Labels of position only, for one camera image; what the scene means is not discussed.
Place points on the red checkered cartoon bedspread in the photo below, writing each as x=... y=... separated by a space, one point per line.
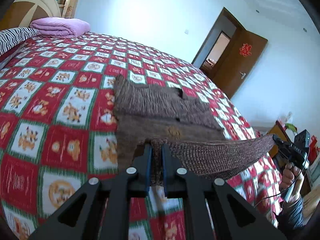
x=57 y=126

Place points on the striped pillow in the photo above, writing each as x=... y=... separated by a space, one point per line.
x=12 y=39

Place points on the folded purple blanket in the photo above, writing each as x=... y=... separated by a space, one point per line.
x=60 y=27

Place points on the brown wooden door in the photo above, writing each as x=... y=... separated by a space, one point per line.
x=227 y=76

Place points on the red paper door decoration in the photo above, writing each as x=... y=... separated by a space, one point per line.
x=245 y=50

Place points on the cream and brown headboard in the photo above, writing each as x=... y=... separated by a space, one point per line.
x=22 y=12

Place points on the dark brown door frame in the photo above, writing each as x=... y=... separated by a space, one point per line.
x=221 y=36

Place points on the person's right hand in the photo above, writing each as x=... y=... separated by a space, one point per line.
x=292 y=173

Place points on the dark right sleeve forearm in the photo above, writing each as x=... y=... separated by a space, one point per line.
x=290 y=219

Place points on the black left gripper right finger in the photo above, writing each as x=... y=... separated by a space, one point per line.
x=213 y=209

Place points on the brown knitted sweater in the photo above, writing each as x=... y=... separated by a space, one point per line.
x=160 y=115

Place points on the wooden bedside cabinet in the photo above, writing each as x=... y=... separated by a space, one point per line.
x=280 y=132

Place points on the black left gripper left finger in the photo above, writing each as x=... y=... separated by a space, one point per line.
x=100 y=208

